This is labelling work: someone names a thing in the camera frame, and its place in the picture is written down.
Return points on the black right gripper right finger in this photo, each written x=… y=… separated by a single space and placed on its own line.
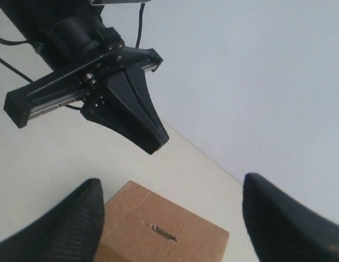
x=282 y=229

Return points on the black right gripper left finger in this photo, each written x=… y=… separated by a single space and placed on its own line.
x=71 y=231

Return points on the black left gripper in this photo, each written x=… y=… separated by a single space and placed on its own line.
x=122 y=102

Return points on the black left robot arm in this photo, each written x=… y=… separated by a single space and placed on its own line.
x=61 y=32

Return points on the brown cardboard box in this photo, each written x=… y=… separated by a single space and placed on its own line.
x=141 y=225

